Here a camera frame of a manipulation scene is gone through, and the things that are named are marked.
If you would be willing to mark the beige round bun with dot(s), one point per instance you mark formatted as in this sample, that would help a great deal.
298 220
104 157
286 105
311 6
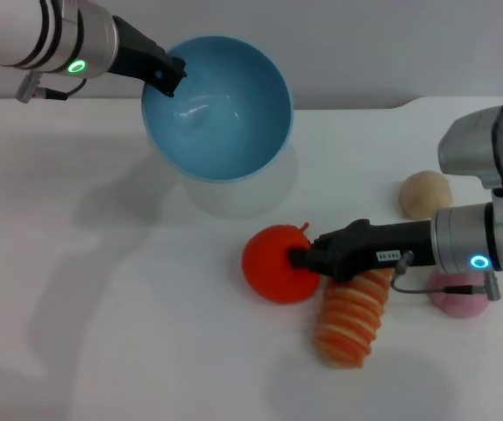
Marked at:
422 193

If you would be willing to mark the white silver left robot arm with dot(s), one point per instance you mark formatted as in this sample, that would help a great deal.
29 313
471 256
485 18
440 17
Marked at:
37 30

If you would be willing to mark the orange toy fruit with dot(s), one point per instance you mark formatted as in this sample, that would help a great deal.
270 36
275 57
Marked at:
273 272

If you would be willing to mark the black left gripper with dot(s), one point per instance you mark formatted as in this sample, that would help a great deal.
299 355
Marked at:
137 52

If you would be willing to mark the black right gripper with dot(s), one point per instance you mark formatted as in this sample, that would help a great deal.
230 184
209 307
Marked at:
365 250

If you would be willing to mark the pink round bun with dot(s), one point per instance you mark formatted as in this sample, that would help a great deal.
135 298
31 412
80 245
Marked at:
457 302

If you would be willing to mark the orange white striped bread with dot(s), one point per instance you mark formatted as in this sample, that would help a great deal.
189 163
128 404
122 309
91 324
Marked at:
348 320

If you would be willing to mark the blue bowl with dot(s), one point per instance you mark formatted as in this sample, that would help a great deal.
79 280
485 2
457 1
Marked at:
225 127

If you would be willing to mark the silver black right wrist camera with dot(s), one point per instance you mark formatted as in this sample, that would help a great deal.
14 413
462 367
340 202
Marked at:
470 149

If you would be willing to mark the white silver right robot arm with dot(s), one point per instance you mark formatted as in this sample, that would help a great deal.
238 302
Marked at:
497 237

